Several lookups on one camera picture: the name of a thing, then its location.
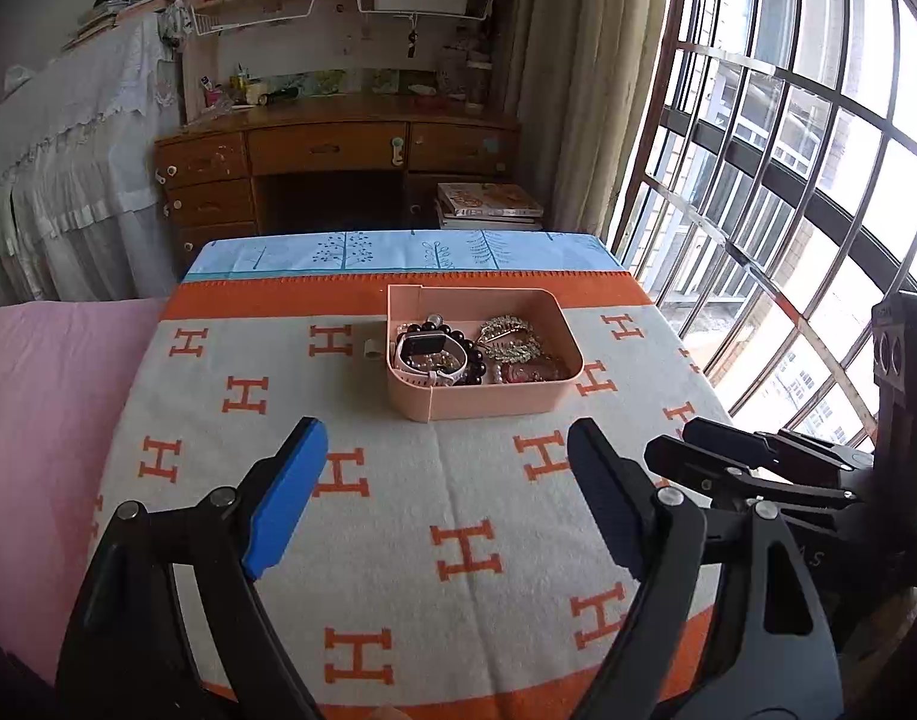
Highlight pink bed sheet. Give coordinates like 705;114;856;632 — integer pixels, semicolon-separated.
0;298;172;685

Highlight wooden bookshelf hutch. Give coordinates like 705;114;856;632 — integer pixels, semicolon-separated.
179;0;521;125

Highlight book with food cover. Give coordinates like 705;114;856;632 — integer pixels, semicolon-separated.
437;181;545;217

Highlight metal window grille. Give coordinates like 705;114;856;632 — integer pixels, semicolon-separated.
606;0;917;455

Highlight white book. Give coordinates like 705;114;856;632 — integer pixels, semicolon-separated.
435;214;545;233

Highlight green map poster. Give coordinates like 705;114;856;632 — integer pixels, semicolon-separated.
266;68;438;96

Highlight beige curtain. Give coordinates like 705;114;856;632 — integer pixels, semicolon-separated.
501;0;693;242

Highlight white strap smart watch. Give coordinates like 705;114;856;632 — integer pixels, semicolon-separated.
393;328;468;389

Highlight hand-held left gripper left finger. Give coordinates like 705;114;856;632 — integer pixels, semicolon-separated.
53;416;330;720

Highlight white lace cover cloth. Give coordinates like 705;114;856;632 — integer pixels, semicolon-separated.
0;11;187;310

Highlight red string bracelet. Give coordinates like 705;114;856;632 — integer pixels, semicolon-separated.
499;358;573;385

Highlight black bead bracelet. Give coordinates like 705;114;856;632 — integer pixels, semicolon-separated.
396;319;495;389

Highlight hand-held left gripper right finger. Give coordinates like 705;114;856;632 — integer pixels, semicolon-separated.
567;418;849;720

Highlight wooden desk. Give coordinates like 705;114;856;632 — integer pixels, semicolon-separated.
154;94;524;272

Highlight blue tree-print cloth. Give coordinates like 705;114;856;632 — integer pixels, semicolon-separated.
179;229;629;285

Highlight clear storage jar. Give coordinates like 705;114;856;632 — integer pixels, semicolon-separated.
465;60;494;111

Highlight long white box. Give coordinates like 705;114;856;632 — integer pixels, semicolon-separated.
371;0;476;16

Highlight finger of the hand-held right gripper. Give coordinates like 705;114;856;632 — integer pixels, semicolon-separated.
683;417;877;478
644;433;862;516

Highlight pink plastic tray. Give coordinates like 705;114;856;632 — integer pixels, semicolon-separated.
385;283;585;425

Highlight gold leaf brooch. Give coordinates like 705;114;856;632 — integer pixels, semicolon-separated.
475;313;547;365

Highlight orange and white blanket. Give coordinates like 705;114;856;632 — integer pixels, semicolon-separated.
87;270;738;720

